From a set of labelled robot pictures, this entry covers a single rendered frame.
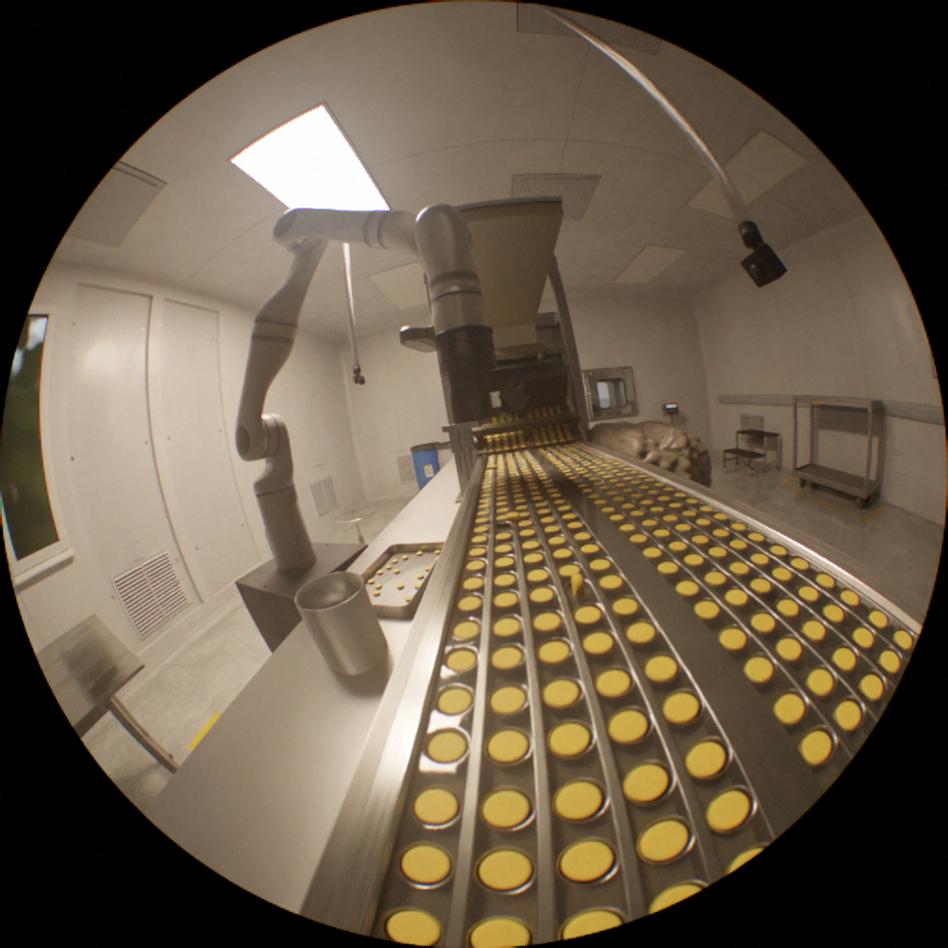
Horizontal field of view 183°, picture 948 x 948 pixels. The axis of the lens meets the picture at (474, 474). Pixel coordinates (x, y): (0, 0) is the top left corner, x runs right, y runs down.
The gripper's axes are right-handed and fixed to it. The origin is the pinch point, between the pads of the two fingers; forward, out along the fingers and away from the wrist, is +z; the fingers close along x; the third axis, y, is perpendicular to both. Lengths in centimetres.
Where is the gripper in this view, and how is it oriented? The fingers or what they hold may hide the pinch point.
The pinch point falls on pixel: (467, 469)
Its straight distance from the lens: 40.0
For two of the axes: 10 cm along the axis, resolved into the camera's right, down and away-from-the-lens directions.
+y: 9.5, -1.0, -2.9
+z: 1.6, 9.7, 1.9
